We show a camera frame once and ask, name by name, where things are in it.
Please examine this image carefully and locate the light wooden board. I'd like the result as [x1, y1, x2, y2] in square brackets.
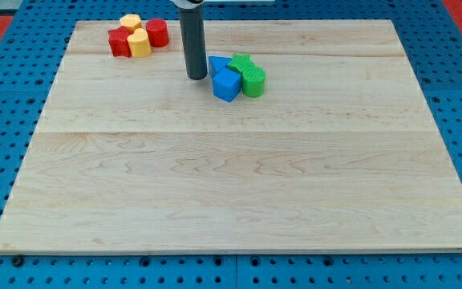
[0, 20, 462, 255]

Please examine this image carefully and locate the green star block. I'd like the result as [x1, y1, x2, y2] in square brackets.
[226, 53, 255, 74]

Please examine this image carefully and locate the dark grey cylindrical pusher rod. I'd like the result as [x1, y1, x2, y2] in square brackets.
[178, 3, 208, 80]

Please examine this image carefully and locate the blue cube block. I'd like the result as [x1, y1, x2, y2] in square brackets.
[213, 67, 241, 102]

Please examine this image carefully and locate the yellow heart block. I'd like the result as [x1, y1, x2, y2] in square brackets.
[127, 28, 152, 58]

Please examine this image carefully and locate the yellow hexagon block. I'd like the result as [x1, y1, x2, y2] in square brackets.
[120, 14, 142, 32]

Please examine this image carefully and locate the red star block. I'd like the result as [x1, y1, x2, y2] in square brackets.
[107, 26, 132, 58]

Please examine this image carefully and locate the blue triangle block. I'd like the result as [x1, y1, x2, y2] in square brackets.
[208, 55, 232, 77]

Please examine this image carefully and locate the green cylinder block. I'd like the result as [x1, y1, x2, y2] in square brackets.
[242, 66, 266, 98]

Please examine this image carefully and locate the red cylinder block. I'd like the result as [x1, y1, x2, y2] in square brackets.
[146, 18, 170, 47]

